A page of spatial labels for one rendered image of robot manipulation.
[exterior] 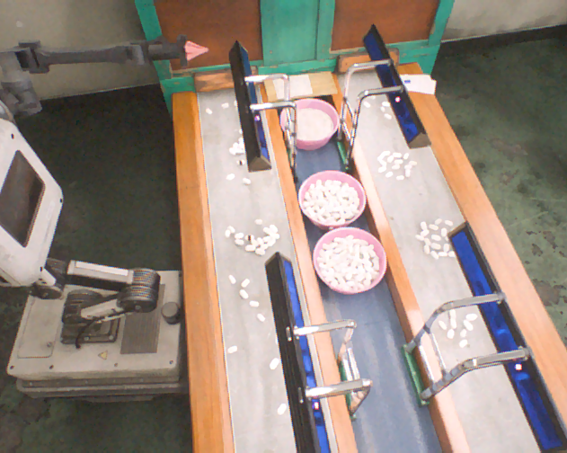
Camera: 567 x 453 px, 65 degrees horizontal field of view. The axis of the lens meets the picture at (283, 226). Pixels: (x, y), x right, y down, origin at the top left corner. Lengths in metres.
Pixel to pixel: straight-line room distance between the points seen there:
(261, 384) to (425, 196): 0.98
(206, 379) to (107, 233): 1.50
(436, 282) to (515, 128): 1.94
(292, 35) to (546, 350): 1.59
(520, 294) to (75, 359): 1.67
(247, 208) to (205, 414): 0.78
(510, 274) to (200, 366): 1.12
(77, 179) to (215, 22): 1.50
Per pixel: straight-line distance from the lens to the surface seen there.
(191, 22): 2.07
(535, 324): 1.74
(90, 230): 2.84
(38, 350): 2.06
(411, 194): 1.88
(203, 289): 1.60
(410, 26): 2.32
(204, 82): 2.17
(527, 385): 1.29
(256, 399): 1.49
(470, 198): 1.91
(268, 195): 1.81
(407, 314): 1.59
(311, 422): 1.11
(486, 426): 1.59
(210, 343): 1.53
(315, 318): 1.54
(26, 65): 1.90
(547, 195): 3.15
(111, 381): 2.02
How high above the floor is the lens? 2.20
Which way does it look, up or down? 58 degrees down
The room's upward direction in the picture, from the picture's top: 1 degrees counter-clockwise
